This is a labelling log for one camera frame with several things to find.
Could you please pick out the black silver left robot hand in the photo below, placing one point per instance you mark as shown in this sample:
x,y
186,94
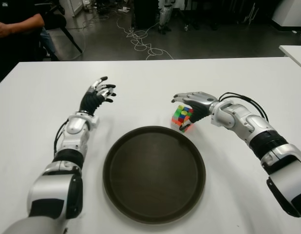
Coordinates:
x,y
90,100

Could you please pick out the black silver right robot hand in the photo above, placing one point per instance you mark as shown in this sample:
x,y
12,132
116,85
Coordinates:
x,y
201,102

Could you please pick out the multicolour Rubik's cube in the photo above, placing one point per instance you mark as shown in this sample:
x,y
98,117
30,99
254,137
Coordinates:
x,y
181,113

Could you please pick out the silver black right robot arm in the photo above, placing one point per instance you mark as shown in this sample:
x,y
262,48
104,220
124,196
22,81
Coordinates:
x,y
228,114

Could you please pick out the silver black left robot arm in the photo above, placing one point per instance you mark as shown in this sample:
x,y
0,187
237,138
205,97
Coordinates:
x,y
75,125

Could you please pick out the dark brown round plate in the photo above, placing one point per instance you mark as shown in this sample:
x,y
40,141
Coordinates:
x,y
153,175

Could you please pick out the black chair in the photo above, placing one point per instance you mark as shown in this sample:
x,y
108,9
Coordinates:
x,y
55,22

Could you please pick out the silver humanoid robot legs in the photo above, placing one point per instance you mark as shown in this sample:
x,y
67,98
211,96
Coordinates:
x,y
163,14

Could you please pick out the white cupboard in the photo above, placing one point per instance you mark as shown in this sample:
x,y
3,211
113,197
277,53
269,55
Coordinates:
x,y
72,6

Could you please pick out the silver metal stand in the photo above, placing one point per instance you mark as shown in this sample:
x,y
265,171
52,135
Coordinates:
x,y
250,14

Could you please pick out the seated person in black shirt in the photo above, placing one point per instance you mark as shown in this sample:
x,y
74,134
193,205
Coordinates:
x,y
19,24

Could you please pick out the white side table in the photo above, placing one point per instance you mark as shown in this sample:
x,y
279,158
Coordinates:
x,y
296,52

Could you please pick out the white cabinet with black base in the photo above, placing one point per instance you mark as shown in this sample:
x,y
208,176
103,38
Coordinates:
x,y
291,12

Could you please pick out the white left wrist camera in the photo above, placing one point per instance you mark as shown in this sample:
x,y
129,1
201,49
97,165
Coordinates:
x,y
95,121

